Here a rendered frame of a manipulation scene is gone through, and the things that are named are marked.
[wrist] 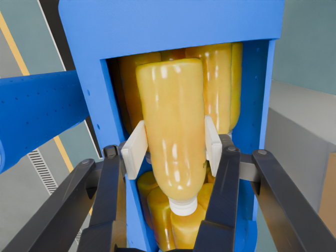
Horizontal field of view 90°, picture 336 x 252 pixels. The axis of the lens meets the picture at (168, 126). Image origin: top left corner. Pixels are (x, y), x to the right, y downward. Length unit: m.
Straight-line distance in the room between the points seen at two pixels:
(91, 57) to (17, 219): 3.01
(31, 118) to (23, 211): 2.32
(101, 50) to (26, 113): 0.54
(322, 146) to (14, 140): 0.88
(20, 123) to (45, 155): 1.51
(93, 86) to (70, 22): 0.06
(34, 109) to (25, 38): 1.19
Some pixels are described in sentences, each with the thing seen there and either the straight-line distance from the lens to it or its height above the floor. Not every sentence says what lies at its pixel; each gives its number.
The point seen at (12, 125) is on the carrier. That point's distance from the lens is 0.66.
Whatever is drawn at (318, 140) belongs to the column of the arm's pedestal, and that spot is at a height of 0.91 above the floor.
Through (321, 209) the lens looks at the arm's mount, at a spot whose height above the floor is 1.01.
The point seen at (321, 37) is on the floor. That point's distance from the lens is 1.68.
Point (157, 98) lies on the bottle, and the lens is 0.15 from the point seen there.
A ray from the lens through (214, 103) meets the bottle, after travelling 0.26.
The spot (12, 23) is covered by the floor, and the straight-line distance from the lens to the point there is 1.91.
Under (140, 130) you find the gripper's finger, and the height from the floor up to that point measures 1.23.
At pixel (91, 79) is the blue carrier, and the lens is 0.20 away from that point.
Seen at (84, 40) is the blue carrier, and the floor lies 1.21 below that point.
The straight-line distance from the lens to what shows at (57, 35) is 1.51.
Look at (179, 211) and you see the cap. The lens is 0.25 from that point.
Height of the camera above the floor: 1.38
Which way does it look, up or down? 67 degrees down
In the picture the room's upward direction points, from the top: 168 degrees counter-clockwise
